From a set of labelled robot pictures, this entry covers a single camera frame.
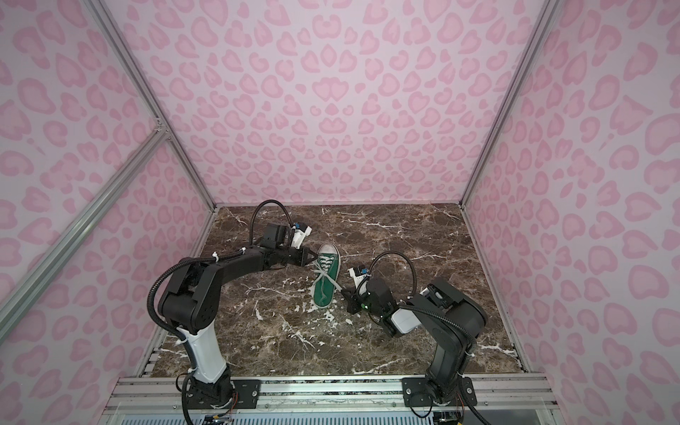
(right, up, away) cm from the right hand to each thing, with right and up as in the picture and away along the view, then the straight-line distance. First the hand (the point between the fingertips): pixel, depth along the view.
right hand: (343, 291), depth 90 cm
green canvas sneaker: (-5, +1, +1) cm, 5 cm away
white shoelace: (-6, +8, +8) cm, 13 cm away
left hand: (-9, +13, +5) cm, 17 cm away
